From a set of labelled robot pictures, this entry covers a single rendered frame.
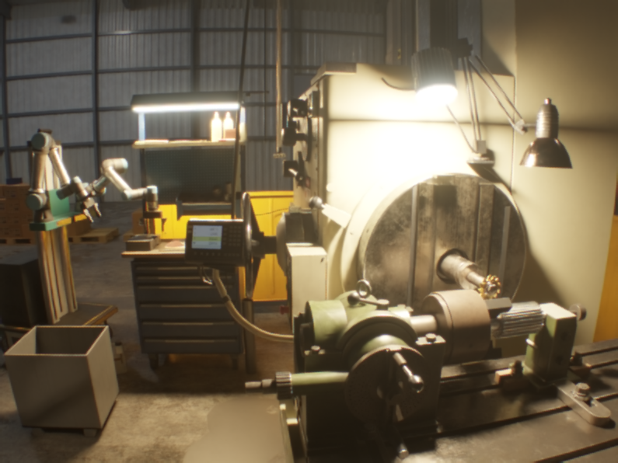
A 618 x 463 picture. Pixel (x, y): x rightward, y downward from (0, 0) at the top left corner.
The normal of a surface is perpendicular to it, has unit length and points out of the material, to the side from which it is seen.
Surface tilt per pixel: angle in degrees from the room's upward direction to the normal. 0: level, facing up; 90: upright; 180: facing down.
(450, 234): 90
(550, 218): 90
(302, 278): 90
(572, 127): 90
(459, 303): 28
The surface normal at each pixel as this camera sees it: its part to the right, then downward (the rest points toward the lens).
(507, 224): 0.15, 0.19
